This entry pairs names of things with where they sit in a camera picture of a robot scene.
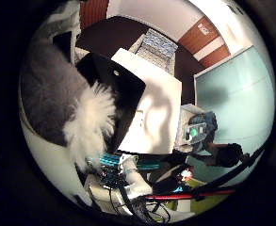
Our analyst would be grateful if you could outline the grey plush bunny toy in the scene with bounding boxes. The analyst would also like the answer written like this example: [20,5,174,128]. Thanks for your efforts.
[19,40,118,173]

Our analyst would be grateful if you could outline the teal rack under table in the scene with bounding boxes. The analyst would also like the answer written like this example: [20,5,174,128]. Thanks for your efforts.
[98,153,162,172]

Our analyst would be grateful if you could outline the red tube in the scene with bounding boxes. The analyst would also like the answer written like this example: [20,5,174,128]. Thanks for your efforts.
[145,188,237,201]

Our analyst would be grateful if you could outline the device with green screen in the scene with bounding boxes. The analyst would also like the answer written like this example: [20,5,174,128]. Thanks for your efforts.
[184,122,207,145]

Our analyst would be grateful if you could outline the blue patterned cloth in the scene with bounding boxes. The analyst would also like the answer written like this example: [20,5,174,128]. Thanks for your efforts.
[187,111,219,152]

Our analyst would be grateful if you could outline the person in dark clothes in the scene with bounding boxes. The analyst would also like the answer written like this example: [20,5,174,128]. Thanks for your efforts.
[190,140,252,169]

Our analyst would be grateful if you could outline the blue patterned rug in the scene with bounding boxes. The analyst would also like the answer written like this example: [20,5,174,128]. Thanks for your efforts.
[134,27,179,73]

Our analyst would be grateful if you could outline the brown wooden door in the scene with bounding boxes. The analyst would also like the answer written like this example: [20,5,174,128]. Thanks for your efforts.
[178,15,233,69]

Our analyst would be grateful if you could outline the white door sign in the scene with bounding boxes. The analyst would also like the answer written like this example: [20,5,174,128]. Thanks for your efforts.
[197,23,211,36]

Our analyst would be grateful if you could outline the black cable bundle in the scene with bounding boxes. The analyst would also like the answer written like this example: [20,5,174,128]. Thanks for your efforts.
[108,185,173,224]

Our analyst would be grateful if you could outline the thick black cable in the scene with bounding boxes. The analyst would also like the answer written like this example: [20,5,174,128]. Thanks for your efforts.
[192,145,268,197]

